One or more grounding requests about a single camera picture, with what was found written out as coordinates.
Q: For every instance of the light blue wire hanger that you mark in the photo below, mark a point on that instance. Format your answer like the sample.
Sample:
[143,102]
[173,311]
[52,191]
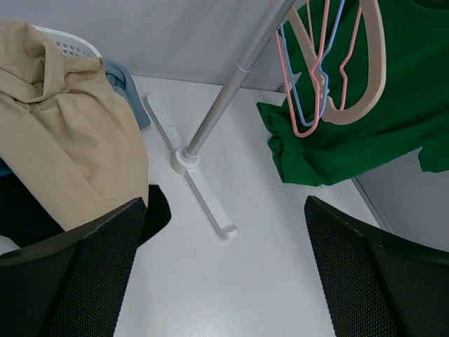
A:
[319,79]

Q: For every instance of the silver white clothes rack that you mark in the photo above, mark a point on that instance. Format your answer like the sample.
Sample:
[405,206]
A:
[184,158]

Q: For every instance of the green t shirt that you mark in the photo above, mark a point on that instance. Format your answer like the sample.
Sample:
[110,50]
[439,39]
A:
[411,114]

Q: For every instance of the black t shirt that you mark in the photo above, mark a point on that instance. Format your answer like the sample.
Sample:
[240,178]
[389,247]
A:
[25,221]

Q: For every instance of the grey blue t shirt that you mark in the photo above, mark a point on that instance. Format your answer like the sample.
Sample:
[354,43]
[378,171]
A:
[123,84]

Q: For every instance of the white perforated plastic basket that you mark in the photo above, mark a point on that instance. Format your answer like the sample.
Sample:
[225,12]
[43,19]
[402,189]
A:
[69,44]

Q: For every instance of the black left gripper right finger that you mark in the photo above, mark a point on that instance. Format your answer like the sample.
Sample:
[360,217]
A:
[376,283]

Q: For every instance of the teal t shirt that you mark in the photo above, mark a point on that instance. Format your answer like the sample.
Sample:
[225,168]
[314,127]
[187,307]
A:
[4,169]

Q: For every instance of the beige t shirt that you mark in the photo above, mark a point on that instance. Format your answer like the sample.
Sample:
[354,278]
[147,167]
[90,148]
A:
[65,133]

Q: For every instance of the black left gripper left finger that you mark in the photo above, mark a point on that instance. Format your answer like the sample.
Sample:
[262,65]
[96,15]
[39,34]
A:
[72,284]

